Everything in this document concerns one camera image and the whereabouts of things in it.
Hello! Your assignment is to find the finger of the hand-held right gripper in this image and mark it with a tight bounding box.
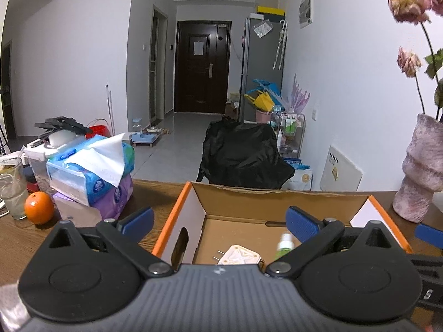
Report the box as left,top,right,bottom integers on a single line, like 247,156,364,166
414,223,443,250

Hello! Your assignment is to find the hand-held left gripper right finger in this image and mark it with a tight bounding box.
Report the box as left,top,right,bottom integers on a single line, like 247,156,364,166
265,206,416,279

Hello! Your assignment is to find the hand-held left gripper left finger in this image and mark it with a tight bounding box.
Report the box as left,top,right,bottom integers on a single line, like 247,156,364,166
29,207,174,279

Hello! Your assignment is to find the green spray bottle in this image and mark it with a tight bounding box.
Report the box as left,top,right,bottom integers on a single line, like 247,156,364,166
275,233,295,260

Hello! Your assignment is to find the orange cardboard box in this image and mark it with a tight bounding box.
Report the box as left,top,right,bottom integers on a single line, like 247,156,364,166
151,180,414,268

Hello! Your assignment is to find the cream plug adapter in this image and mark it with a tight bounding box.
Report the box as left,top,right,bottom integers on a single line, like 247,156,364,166
212,244,266,267

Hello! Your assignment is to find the purple tissue pack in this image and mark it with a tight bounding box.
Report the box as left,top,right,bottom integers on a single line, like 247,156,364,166
52,173,134,229

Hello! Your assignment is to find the white leaning board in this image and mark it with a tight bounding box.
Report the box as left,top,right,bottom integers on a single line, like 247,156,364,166
319,144,364,192

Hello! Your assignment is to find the pink ribbed vase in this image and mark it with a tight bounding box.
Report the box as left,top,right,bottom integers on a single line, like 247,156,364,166
392,113,443,224

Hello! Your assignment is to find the blue tissue pack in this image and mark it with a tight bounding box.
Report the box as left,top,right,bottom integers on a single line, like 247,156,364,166
46,132,136,206

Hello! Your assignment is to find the blue pet bowl tray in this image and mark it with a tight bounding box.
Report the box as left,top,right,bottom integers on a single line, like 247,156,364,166
132,129,163,148

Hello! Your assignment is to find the red bucket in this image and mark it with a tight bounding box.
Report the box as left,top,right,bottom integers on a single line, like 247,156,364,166
84,119,112,138

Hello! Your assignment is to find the orange fruit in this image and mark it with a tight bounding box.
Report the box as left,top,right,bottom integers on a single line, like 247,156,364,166
24,191,55,225

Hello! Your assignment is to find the white bowl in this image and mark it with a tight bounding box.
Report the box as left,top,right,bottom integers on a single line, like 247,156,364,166
48,131,75,147

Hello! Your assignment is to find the white pole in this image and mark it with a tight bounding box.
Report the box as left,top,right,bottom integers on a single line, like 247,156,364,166
105,84,115,136

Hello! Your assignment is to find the pink bucket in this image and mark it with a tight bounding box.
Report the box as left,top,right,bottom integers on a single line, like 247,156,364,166
255,108,274,124

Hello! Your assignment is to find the clear container with white lid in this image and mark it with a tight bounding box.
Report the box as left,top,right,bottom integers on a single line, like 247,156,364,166
23,143,70,195

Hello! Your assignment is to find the black clamp tool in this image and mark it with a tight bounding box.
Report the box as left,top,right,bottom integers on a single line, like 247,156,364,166
34,115,94,140

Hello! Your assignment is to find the clear glass cup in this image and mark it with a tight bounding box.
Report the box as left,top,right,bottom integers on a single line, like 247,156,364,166
0,164,29,221

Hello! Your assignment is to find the yellow bag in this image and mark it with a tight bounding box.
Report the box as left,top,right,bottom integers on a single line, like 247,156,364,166
254,90,276,112

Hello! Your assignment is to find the purple feather decoration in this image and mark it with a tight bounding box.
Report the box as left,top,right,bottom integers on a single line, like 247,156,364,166
290,73,311,113

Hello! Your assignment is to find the blue folding rack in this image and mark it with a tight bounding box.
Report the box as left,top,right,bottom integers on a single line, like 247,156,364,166
244,78,285,110

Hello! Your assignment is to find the grey refrigerator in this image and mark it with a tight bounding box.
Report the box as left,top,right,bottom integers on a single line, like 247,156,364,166
240,15,288,124

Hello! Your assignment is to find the dark brown entrance door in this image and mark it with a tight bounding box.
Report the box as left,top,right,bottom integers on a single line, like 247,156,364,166
174,20,232,114

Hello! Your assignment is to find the folded white umbrella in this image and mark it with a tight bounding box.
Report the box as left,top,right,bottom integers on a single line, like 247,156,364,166
273,20,289,71

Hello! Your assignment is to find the clear plastic bag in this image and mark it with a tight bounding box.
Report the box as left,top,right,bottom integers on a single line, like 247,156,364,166
253,21,272,38

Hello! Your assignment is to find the yellow box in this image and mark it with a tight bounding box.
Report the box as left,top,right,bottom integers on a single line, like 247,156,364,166
256,6,286,16

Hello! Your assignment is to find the bunch of dried pink roses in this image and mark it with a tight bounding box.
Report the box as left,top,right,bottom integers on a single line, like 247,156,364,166
380,0,443,122

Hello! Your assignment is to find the wire trolley with bottles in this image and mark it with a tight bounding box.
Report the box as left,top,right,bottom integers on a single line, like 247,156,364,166
275,110,307,156

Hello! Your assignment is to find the interior door frame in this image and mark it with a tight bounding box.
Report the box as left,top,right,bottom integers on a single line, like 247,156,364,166
149,5,169,127

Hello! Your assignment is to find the white wall panel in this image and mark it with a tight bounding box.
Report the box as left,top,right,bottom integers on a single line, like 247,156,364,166
298,0,315,29

